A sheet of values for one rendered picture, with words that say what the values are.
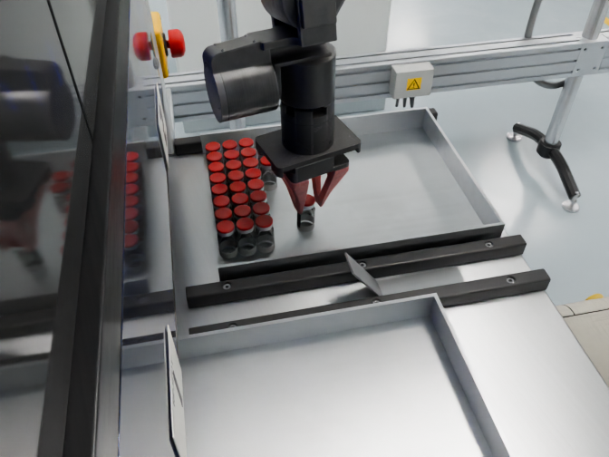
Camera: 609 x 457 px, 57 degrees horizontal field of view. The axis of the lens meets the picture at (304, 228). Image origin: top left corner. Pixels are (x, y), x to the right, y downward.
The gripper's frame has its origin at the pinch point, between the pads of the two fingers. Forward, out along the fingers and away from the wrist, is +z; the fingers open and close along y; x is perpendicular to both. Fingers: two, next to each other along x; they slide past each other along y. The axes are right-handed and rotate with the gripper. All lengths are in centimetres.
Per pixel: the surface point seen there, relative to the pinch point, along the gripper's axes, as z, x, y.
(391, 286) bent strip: 4.4, 12.9, -4.0
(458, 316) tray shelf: 4.7, 19.6, -8.2
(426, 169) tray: 4.4, -3.0, -20.1
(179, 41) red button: -8.5, -30.9, 4.8
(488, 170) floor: 93, -78, -118
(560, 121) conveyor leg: 69, -67, -134
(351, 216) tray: 4.3, 0.7, -5.8
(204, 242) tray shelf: 4.3, -3.6, 12.6
